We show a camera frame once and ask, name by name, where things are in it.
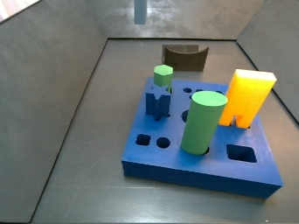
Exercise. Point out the green cylinder peg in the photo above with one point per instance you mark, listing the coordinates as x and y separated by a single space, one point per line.
207 105

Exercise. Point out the dark blue star peg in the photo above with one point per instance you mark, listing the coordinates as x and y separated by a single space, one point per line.
158 101

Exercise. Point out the yellow slotted block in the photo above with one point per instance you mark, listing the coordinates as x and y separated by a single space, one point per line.
247 92

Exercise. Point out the light blue square-circle object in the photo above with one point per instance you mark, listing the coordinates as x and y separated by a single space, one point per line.
140 12

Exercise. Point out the black curved fixture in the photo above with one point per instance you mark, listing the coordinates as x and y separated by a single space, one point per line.
184 57

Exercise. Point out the green hexagonal peg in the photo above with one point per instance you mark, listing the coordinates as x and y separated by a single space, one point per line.
163 75

